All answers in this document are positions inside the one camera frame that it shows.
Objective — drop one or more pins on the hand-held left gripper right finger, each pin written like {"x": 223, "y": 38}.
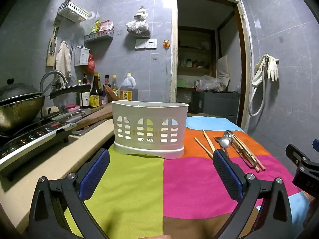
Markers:
{"x": 225, "y": 174}

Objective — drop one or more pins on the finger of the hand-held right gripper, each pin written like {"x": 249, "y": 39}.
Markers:
{"x": 294, "y": 154}
{"x": 316, "y": 145}

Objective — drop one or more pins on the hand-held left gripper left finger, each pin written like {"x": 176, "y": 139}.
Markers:
{"x": 96, "y": 171}

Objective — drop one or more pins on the wooden chopstick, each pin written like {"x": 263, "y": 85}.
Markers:
{"x": 245, "y": 158}
{"x": 208, "y": 140}
{"x": 203, "y": 147}
{"x": 249, "y": 153}

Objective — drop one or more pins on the white plastic utensil basket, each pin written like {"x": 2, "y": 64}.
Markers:
{"x": 149, "y": 114}

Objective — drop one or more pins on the colourful patchwork cloth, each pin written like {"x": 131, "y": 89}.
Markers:
{"x": 194, "y": 186}

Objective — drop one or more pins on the steel sink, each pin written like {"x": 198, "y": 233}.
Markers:
{"x": 87, "y": 130}

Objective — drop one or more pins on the wooden cutting board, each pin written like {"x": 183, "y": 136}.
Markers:
{"x": 97, "y": 117}

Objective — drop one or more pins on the kitchen knife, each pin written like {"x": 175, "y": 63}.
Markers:
{"x": 74, "y": 115}

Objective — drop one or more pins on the pink sponge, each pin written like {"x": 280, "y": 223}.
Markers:
{"x": 72, "y": 106}

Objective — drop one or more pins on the dark grey cabinet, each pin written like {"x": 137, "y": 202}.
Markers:
{"x": 214, "y": 104}

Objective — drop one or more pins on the black induction cooker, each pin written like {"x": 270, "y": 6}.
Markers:
{"x": 30, "y": 142}

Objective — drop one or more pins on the soy sauce bottle yellow label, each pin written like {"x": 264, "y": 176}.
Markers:
{"x": 95, "y": 97}

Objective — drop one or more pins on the dark bottle white label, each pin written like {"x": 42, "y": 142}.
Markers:
{"x": 84, "y": 97}

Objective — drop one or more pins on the beige round lump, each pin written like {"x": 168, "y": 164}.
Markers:
{"x": 51, "y": 110}

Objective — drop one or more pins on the brown wooden utensil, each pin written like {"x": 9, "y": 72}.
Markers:
{"x": 111, "y": 93}

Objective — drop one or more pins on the cream rubber glove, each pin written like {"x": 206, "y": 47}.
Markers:
{"x": 259, "y": 77}
{"x": 273, "y": 68}

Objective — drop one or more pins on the plastic oil jug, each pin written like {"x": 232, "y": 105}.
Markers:
{"x": 129, "y": 89}

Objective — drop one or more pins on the yellow capped sauce bottle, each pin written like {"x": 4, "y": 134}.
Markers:
{"x": 114, "y": 84}

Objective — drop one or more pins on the red capped sauce bottle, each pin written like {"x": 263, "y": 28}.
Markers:
{"x": 107, "y": 82}

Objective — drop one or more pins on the crumpled clear plastic bag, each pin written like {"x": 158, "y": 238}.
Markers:
{"x": 210, "y": 83}

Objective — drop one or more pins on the dark metal wok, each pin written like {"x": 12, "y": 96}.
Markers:
{"x": 17, "y": 114}

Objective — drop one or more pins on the white pillow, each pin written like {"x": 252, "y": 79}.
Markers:
{"x": 223, "y": 69}

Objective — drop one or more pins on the red plastic bag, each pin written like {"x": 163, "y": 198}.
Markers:
{"x": 91, "y": 66}

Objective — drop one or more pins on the steel curved faucet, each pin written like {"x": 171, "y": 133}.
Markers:
{"x": 49, "y": 74}

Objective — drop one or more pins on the black wok lid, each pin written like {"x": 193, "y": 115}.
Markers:
{"x": 15, "y": 90}

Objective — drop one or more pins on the cream hanging towel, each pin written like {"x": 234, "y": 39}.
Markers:
{"x": 63, "y": 59}

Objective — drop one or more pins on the white perforated metal holder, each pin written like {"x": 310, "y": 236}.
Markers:
{"x": 81, "y": 56}

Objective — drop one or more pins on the wooden knife rack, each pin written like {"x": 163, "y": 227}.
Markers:
{"x": 51, "y": 52}

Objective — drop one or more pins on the wooden shelf unit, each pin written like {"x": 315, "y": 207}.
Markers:
{"x": 194, "y": 49}

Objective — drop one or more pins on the green snack packet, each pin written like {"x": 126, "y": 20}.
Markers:
{"x": 94, "y": 27}

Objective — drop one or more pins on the red snack packet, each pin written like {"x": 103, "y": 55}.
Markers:
{"x": 106, "y": 25}

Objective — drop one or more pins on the hanging clear plastic bag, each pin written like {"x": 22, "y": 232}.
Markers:
{"x": 138, "y": 26}

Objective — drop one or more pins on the worn door frame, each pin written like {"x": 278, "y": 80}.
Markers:
{"x": 174, "y": 67}

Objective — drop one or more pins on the grey wall shelf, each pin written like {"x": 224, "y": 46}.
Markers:
{"x": 98, "y": 36}

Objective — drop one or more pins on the wall socket panel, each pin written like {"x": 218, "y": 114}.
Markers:
{"x": 145, "y": 44}

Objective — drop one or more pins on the orange wall hook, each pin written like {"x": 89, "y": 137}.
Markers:
{"x": 166, "y": 44}

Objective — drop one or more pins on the white wall basket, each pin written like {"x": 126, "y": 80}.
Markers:
{"x": 73, "y": 10}

